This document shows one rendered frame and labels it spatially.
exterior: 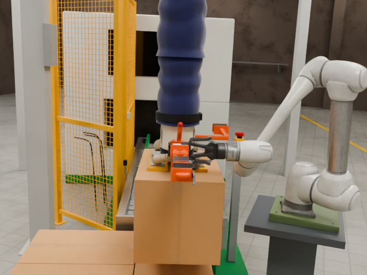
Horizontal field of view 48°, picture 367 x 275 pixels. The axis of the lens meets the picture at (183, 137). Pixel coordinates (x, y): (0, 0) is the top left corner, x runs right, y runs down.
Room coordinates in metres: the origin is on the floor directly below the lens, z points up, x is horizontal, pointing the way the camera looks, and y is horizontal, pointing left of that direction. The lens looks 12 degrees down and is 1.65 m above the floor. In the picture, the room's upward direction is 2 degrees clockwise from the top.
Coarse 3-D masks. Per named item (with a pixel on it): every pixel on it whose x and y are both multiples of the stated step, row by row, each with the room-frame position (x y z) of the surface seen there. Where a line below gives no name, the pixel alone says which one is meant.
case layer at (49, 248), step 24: (48, 240) 2.17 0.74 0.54; (72, 240) 2.18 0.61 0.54; (96, 240) 2.19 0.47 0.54; (120, 240) 2.21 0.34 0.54; (24, 264) 1.90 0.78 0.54; (48, 264) 1.91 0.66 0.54; (72, 264) 1.92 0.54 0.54; (96, 264) 1.94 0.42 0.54; (120, 264) 1.94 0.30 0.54; (144, 264) 1.95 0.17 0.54; (168, 264) 1.96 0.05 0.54
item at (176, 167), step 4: (172, 164) 1.49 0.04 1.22; (176, 164) 1.46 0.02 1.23; (180, 164) 1.46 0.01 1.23; (184, 164) 1.47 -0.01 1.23; (188, 164) 1.47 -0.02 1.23; (172, 168) 1.41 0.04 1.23; (176, 168) 1.41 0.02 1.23; (180, 168) 1.41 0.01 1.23; (184, 168) 1.42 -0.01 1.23; (188, 168) 1.42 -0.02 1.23; (172, 172) 1.41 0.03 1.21; (172, 176) 1.41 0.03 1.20; (172, 180) 1.41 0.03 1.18; (176, 180) 1.41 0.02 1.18; (180, 180) 1.41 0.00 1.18; (184, 180) 1.41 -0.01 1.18; (188, 180) 1.41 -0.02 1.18
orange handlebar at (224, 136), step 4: (220, 128) 2.32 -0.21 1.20; (220, 132) 2.29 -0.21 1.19; (224, 132) 2.21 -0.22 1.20; (196, 136) 2.09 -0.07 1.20; (200, 136) 2.09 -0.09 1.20; (204, 136) 2.09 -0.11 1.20; (212, 136) 2.10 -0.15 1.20; (216, 136) 2.10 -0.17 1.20; (220, 136) 2.10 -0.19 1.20; (224, 136) 2.10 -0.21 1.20; (228, 136) 2.11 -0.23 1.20; (172, 140) 1.96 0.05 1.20; (176, 152) 1.69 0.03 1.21; (180, 152) 1.68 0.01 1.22; (184, 152) 1.69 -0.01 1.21; (176, 172) 1.41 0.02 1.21; (180, 172) 1.41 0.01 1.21; (184, 172) 1.41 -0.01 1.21; (188, 172) 1.41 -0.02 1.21; (176, 176) 1.40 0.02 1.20; (180, 176) 1.40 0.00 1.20; (184, 176) 1.40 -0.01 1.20; (188, 176) 1.40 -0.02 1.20
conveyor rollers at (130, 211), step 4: (144, 144) 4.60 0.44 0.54; (152, 144) 4.60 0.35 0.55; (144, 148) 4.41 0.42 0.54; (152, 148) 4.42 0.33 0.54; (140, 152) 4.23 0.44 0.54; (140, 156) 4.06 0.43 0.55; (136, 172) 3.52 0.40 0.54; (132, 192) 2.99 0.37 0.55; (132, 196) 2.90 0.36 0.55; (132, 200) 2.88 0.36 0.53; (132, 204) 2.79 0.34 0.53; (128, 208) 2.70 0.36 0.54; (132, 208) 2.70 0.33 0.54; (128, 212) 2.62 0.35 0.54; (132, 212) 2.62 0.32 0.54
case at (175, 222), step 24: (144, 168) 1.92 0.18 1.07; (168, 168) 1.94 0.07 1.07; (216, 168) 1.97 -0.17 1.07; (144, 192) 1.74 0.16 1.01; (168, 192) 1.74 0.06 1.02; (192, 192) 1.74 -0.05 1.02; (216, 192) 1.74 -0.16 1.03; (144, 216) 1.73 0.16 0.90; (168, 216) 1.74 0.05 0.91; (192, 216) 1.74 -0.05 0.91; (216, 216) 1.74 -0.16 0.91; (144, 240) 1.73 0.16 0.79; (168, 240) 1.73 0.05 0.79; (192, 240) 1.74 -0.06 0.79; (216, 240) 1.74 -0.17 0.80; (192, 264) 1.74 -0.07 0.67; (216, 264) 1.74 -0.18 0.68
